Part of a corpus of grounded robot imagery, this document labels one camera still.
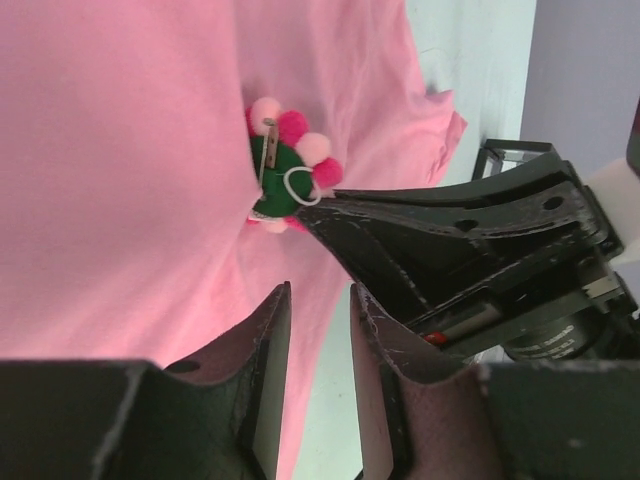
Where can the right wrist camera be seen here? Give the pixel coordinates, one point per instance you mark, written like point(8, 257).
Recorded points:
point(616, 187)

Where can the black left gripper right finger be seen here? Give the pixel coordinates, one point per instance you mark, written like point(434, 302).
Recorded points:
point(423, 415)

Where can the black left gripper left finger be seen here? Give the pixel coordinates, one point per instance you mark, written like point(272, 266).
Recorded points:
point(215, 414)

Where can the aluminium right rail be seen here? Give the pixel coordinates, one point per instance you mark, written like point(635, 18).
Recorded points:
point(497, 155)

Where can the pink t-shirt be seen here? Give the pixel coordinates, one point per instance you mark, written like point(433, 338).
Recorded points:
point(126, 175)

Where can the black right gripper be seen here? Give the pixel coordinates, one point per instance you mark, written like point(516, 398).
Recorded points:
point(516, 261)

